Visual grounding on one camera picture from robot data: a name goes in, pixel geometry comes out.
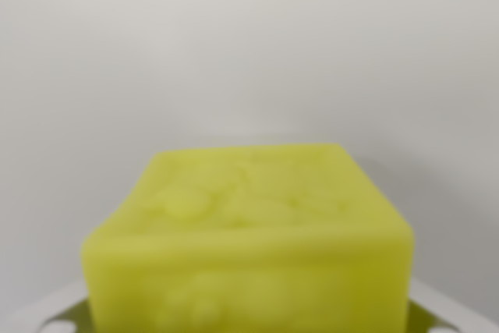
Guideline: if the gripper grey left finger with black pad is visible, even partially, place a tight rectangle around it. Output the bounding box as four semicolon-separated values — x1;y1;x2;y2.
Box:
10;277;94;333

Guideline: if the gripper grey right finger with black pad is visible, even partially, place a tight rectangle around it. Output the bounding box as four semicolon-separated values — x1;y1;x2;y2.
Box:
405;275;499;333

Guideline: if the yellow cube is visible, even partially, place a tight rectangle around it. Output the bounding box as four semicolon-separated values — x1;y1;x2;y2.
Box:
80;142;416;333

